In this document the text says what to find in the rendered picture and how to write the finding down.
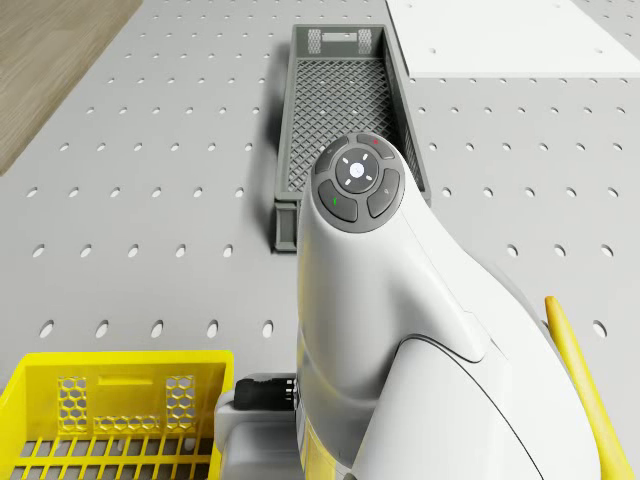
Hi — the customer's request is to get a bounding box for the dark grey basket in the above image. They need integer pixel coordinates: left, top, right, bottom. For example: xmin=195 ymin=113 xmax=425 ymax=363
xmin=272 ymin=23 xmax=434 ymax=255

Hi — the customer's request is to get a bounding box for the white board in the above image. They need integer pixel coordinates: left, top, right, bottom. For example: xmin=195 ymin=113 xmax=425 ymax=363
xmin=384 ymin=0 xmax=640 ymax=79

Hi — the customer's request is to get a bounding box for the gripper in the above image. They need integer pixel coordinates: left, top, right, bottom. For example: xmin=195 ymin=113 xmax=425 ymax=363
xmin=214 ymin=372 xmax=301 ymax=480

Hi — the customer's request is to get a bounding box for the yellow basket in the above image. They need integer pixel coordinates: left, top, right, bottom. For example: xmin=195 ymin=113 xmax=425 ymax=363
xmin=0 ymin=351 xmax=236 ymax=480

